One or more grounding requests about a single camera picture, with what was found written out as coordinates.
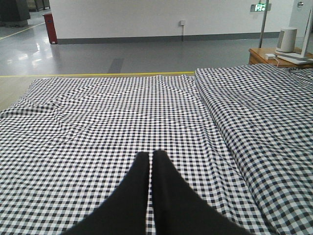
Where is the red fire cabinet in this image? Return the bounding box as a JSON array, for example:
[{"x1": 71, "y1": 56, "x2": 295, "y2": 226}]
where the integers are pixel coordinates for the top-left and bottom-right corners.
[{"x1": 43, "y1": 13, "x2": 58, "y2": 45}]

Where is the grey metal pole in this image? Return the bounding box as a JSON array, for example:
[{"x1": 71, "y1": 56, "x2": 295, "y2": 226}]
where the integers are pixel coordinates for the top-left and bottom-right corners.
[{"x1": 258, "y1": 0, "x2": 269, "y2": 48}]

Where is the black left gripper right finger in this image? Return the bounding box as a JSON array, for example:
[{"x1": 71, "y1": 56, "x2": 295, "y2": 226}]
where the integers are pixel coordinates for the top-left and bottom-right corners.
[{"x1": 152, "y1": 150, "x2": 249, "y2": 235}]

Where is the green exit sign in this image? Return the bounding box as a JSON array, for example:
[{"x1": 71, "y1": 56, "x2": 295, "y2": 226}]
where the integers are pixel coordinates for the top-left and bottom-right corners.
[{"x1": 250, "y1": 3, "x2": 271, "y2": 12}]

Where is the white charger adapter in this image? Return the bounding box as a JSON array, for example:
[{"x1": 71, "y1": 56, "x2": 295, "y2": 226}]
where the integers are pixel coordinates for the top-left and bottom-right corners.
[{"x1": 265, "y1": 53, "x2": 276, "y2": 60}]

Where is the black white checkered bedsheet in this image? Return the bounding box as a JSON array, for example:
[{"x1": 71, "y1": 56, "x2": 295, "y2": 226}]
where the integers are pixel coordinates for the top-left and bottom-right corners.
[{"x1": 0, "y1": 64, "x2": 313, "y2": 235}]

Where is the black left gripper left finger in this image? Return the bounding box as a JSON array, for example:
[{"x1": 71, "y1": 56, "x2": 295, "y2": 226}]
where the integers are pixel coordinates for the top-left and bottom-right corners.
[{"x1": 63, "y1": 152, "x2": 150, "y2": 235}]

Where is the white cylindrical speaker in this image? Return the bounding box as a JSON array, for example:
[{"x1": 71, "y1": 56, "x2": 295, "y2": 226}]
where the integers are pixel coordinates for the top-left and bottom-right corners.
[{"x1": 275, "y1": 27, "x2": 297, "y2": 53}]

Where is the wooden nightstand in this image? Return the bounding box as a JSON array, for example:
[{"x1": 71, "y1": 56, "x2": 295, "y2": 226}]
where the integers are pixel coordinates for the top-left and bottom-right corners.
[{"x1": 248, "y1": 47, "x2": 313, "y2": 70}]

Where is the white lamp base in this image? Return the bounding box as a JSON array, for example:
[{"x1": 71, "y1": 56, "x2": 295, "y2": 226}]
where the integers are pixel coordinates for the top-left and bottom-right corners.
[{"x1": 275, "y1": 12, "x2": 313, "y2": 65}]

